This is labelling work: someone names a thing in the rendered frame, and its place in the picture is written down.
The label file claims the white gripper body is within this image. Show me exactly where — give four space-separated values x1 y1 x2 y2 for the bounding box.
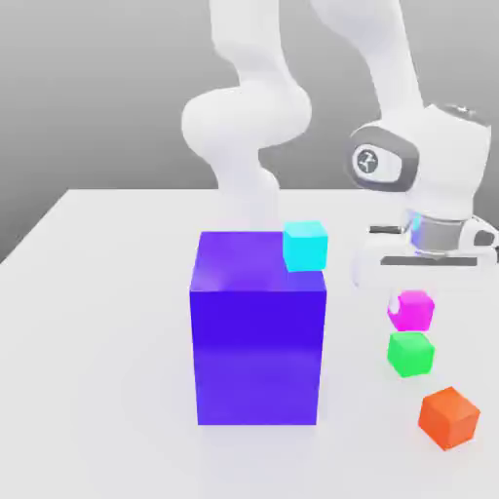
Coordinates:
351 246 499 290

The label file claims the small magenta cube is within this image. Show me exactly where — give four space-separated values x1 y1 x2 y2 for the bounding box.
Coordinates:
386 288 437 332

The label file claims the small green cube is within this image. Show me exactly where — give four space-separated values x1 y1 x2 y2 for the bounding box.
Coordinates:
386 330 437 379

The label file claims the small cyan cube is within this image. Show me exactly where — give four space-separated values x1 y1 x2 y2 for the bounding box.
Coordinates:
282 219 329 273

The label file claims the small orange cube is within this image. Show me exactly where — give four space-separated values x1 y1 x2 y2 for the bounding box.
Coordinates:
417 385 481 452

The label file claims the large purple box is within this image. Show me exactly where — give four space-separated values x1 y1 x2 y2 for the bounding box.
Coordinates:
188 230 327 427

